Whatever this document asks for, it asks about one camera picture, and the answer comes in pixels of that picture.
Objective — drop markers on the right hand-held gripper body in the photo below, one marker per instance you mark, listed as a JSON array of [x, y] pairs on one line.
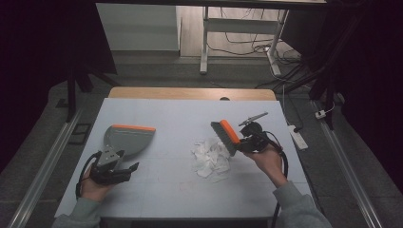
[[255, 137]]

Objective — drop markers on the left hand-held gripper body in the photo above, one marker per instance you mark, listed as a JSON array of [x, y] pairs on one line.
[[106, 175]]

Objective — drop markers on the grey dustpan with orange edge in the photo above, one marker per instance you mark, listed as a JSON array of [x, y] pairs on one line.
[[130, 141]]

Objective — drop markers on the orange brush with grey bristles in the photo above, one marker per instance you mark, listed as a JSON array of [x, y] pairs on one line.
[[226, 136]]

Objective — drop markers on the white paper scraps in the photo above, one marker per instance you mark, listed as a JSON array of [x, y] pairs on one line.
[[209, 158]]

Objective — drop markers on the person's left hand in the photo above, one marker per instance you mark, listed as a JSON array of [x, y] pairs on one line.
[[92, 190]]

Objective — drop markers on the person's right hand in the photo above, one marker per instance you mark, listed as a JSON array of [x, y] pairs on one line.
[[269, 164]]

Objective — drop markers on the white power strip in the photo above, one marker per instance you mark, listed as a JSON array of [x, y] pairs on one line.
[[299, 141]]

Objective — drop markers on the black table grommet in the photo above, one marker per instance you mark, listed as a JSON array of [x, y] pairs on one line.
[[224, 98]]

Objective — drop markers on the pale table cover sheet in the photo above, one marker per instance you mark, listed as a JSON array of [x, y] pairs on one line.
[[158, 110]]

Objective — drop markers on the small white plug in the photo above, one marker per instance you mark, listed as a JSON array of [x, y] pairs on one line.
[[320, 114]]

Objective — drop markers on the wooden table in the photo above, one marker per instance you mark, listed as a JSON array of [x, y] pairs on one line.
[[190, 94]]

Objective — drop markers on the black stand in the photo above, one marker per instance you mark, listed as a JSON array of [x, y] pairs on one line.
[[71, 95], [329, 95]]

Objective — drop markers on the black curtain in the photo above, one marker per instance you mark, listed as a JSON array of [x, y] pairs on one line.
[[38, 63], [374, 79]]

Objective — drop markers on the white cabinet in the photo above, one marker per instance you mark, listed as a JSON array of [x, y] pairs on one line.
[[139, 28]]

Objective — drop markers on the aluminium rail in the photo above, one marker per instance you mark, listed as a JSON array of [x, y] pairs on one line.
[[47, 171], [347, 171]]

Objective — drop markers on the white desk frame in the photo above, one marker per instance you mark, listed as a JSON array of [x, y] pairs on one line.
[[240, 26]]

